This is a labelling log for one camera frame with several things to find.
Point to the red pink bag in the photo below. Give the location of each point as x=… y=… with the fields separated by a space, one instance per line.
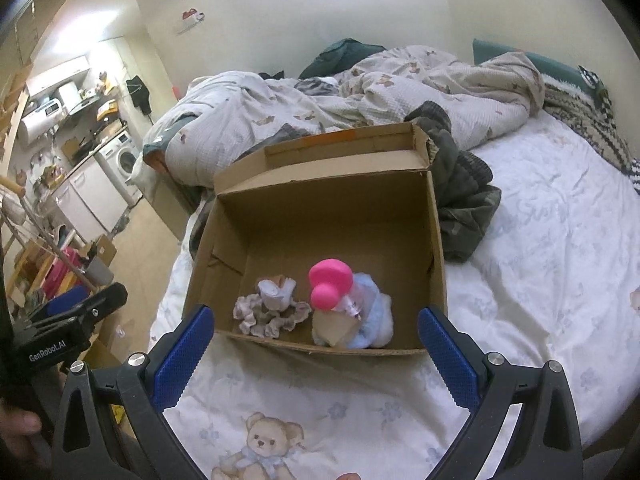
x=62 y=275

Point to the beige scrunchie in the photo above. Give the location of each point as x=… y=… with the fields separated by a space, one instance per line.
x=250 y=315

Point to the pink round toy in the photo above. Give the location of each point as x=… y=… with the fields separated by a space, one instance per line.
x=327 y=280

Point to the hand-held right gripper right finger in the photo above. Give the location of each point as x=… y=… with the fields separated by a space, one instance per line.
x=447 y=355

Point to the black bag on wall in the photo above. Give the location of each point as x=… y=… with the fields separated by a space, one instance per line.
x=140 y=92

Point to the white wall fixture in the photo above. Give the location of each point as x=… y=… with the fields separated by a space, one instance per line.
x=190 y=21

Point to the yellow orange package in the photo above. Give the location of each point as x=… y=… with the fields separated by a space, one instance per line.
x=109 y=110

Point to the white water heater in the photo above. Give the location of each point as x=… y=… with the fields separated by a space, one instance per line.
x=34 y=126

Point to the white washing machine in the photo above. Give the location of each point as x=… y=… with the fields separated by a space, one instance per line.
x=122 y=160

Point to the dark teal garment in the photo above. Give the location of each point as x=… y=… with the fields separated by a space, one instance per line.
x=345 y=55

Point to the bed with floral white sheet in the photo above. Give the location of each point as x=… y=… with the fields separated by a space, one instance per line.
x=540 y=260

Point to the small labelled packet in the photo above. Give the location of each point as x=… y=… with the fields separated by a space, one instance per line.
x=352 y=302

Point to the beige bedside cabinet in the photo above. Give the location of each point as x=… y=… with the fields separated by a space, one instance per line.
x=172 y=210

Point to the white cloth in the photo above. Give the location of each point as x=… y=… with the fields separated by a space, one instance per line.
x=275 y=295

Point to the small cardboard box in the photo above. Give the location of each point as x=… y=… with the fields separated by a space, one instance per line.
x=100 y=250

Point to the person's left hand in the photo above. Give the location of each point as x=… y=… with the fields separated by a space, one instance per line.
x=17 y=425

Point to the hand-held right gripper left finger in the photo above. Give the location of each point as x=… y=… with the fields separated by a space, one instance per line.
x=182 y=355

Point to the black white striped blanket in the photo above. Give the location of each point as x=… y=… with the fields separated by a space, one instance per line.
x=590 y=120

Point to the orange cushion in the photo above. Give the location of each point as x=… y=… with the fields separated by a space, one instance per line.
x=154 y=161

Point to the teal pillow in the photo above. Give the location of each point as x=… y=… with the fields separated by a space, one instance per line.
x=550 y=62

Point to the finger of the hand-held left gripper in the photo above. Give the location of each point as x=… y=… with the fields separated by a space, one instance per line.
x=107 y=300

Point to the white bear print quilt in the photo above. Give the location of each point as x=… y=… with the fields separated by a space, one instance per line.
x=400 y=90

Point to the grey bin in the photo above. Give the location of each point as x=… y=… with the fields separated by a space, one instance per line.
x=100 y=272

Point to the camouflage jacket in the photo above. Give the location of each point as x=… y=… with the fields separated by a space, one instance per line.
x=465 y=200

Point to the light blue fluffy scrunchie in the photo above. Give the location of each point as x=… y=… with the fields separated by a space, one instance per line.
x=377 y=320

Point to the white kitchen cabinet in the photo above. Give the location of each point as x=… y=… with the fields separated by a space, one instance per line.
x=92 y=205

